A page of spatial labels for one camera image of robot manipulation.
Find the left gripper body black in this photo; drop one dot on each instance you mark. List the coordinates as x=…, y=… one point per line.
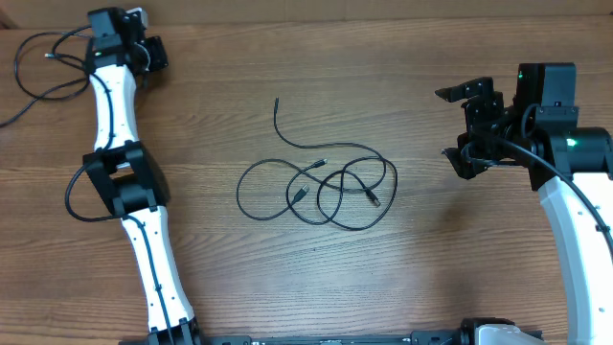
x=155, y=50

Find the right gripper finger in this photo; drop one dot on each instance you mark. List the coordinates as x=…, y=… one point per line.
x=479, y=87
x=463, y=168

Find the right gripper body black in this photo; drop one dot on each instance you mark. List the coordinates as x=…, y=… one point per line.
x=483, y=121

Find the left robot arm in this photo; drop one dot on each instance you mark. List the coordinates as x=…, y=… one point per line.
x=127, y=178

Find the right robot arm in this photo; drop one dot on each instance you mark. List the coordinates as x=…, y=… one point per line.
x=570, y=167

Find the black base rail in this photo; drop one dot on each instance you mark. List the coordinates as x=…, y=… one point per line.
x=472, y=331

